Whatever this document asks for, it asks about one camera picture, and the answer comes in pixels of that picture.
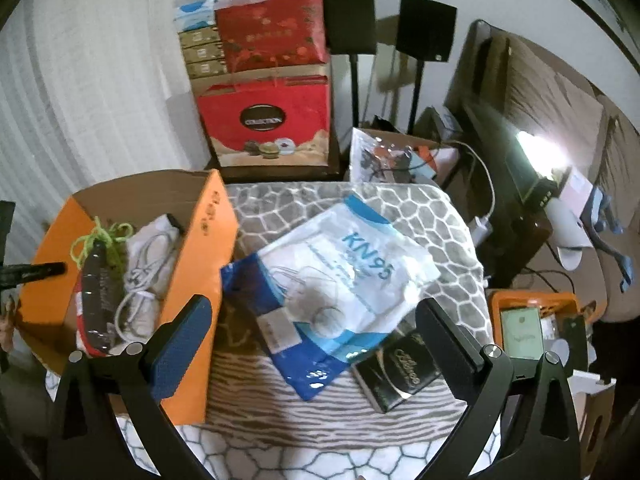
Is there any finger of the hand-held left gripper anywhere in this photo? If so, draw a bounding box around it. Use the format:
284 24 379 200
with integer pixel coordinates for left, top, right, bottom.
0 260 67 291

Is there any black and red pouch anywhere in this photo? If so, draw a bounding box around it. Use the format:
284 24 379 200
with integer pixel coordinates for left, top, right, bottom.
75 240 131 358

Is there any white charger cable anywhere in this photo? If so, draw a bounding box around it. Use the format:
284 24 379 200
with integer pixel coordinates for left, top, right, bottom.
455 142 496 231

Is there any brown sofa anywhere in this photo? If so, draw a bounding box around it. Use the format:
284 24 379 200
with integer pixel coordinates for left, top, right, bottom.
445 20 640 321

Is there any pink box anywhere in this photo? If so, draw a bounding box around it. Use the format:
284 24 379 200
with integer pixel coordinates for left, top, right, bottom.
562 167 593 201

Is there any dark side table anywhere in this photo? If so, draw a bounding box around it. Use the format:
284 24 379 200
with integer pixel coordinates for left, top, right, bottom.
492 195 553 286

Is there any red gift bag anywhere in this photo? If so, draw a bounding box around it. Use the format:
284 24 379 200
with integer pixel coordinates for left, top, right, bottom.
215 0 331 76

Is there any red gift box with handles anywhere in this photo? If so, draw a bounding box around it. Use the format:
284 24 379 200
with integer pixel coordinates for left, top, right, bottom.
196 76 333 168

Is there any black speaker on stand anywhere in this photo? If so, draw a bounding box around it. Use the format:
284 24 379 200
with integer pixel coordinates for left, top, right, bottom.
396 0 457 131
324 0 377 128

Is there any white curtain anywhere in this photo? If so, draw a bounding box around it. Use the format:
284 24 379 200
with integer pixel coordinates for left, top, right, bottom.
0 0 211 221

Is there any blue white tissue pack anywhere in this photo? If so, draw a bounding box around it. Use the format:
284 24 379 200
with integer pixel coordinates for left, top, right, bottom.
173 0 218 33

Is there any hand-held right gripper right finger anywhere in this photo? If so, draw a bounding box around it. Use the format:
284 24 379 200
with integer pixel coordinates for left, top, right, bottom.
415 297 583 480

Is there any white face mask packet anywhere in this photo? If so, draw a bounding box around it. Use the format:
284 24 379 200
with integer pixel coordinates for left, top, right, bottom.
257 195 441 361

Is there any large brown cushion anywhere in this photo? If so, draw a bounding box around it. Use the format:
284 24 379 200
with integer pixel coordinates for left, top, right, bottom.
500 35 603 161

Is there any orange cardboard box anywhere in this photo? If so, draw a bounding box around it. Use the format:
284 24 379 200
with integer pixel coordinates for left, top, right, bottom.
15 169 240 423

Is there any blue clamp holder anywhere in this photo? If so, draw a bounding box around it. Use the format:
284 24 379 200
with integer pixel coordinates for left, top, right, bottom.
582 185 638 293

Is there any white cardboard box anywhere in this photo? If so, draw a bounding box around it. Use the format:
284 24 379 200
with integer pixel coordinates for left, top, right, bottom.
570 310 616 461

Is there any orange plastic basket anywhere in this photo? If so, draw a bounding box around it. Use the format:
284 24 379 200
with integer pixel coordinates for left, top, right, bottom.
487 290 583 361

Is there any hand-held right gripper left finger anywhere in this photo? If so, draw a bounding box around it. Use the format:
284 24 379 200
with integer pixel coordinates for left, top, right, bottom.
47 295 213 480

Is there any small brown cushion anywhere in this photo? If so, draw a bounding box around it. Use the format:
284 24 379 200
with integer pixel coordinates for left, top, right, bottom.
600 115 640 211

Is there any green box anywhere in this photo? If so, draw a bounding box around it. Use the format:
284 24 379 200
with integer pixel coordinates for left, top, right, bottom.
500 307 543 358

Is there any brown cardboard box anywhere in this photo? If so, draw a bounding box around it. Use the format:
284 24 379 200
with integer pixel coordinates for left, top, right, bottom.
350 127 453 183

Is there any white curved device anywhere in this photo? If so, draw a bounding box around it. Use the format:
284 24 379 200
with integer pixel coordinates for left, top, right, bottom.
547 200 591 268

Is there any grey small device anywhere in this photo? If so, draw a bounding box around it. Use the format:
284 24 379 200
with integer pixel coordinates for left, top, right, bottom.
425 107 461 143

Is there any green cable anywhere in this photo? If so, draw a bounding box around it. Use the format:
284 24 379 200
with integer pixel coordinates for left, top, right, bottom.
70 216 135 266

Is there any clear plastic bag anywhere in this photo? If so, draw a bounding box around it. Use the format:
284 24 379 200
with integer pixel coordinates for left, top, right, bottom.
350 127 401 183

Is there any black box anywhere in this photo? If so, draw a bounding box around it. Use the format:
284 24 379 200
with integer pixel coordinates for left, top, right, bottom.
352 330 451 413

